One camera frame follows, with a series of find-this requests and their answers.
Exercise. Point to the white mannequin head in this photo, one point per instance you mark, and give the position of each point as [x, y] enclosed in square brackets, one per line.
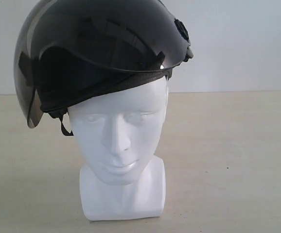
[118, 135]

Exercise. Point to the black helmet with visor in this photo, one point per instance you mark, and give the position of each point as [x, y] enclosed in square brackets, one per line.
[69, 51]

